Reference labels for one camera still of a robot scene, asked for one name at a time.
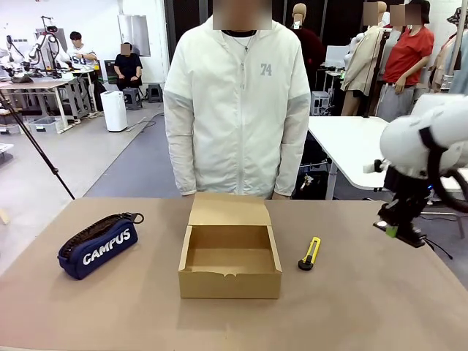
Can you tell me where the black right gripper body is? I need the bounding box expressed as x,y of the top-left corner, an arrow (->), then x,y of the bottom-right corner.
383,166 -> 431,220

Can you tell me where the yellow utility knife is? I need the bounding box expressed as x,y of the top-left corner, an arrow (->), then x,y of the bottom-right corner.
297,236 -> 322,271

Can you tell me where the brown cardboard box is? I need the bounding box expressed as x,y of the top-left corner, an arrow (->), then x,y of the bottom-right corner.
178,192 -> 283,300

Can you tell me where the navy campus pencil case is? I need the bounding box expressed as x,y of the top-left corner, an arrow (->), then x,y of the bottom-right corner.
57,212 -> 145,281

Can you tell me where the person's left forearm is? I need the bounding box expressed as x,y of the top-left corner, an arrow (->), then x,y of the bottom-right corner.
273,127 -> 309,200

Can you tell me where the person's right forearm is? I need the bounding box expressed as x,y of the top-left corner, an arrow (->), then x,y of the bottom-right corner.
165,131 -> 200,195

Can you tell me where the white rounded table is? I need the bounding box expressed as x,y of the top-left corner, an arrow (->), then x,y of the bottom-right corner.
306,116 -> 468,201

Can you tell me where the grey computer case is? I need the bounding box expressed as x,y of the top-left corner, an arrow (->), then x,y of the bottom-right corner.
310,91 -> 332,117

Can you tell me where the mannequin in light blue jacket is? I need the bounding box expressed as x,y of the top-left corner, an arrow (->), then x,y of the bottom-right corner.
448,68 -> 468,94

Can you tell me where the mannequin in beige coat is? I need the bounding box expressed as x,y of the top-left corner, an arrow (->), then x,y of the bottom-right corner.
340,1 -> 389,118

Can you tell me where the mannequin with bucket hat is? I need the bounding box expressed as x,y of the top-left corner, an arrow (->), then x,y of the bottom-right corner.
428,6 -> 468,92

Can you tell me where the mannequin in maroon top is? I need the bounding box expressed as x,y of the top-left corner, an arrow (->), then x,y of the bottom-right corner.
291,2 -> 327,91

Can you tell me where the person in white jacket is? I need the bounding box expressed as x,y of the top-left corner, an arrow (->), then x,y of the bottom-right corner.
163,0 -> 312,200

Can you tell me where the grey plastic stool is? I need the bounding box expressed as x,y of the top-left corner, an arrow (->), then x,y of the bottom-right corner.
146,83 -> 165,104
123,87 -> 144,111

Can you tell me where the white air purifier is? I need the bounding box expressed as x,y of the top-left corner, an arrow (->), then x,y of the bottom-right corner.
99,91 -> 129,133

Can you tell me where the seated person black shirt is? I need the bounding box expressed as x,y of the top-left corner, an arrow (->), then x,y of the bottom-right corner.
113,42 -> 144,92

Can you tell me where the white panel board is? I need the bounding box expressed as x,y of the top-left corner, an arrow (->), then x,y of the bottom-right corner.
117,14 -> 151,58

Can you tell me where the seated person white jersey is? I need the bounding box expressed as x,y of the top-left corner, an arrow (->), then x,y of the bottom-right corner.
67,31 -> 99,71

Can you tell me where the grey storage bin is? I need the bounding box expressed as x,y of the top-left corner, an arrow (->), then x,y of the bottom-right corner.
28,116 -> 62,135

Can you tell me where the black tripod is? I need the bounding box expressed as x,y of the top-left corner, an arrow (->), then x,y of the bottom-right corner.
0,91 -> 76,200

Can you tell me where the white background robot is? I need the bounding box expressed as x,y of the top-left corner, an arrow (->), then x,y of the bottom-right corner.
0,34 -> 26,83
28,15 -> 71,78

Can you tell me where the brown top desk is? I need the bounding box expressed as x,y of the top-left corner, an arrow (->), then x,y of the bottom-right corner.
0,78 -> 71,133

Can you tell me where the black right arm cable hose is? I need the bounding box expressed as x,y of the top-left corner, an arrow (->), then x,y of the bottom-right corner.
418,127 -> 468,214

